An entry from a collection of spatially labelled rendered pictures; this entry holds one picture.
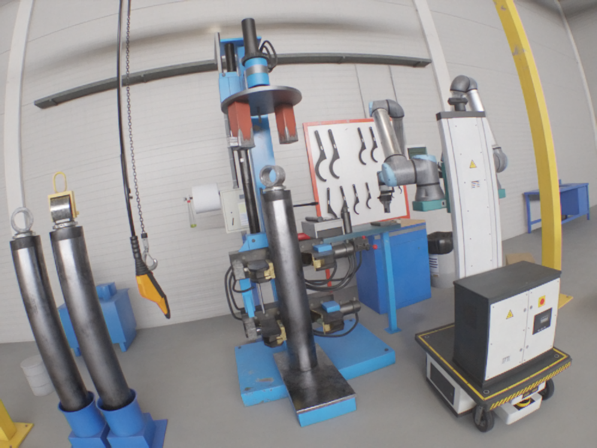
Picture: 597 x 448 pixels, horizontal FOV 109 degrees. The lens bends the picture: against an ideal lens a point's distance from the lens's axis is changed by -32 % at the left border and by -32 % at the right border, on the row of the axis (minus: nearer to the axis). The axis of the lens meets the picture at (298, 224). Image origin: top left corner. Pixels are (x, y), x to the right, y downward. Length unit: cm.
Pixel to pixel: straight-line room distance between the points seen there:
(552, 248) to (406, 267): 163
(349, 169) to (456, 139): 276
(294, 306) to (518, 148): 604
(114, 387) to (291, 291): 133
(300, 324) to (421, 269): 189
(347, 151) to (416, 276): 199
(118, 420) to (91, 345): 51
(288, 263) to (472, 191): 125
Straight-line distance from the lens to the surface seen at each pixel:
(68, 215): 189
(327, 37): 508
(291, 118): 230
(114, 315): 379
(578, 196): 789
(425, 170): 188
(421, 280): 373
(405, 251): 352
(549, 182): 332
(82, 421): 230
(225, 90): 254
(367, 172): 457
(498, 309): 160
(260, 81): 222
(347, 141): 451
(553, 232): 338
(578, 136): 1030
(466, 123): 196
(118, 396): 209
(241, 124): 204
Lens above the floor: 142
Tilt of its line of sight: 5 degrees down
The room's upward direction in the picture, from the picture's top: 9 degrees counter-clockwise
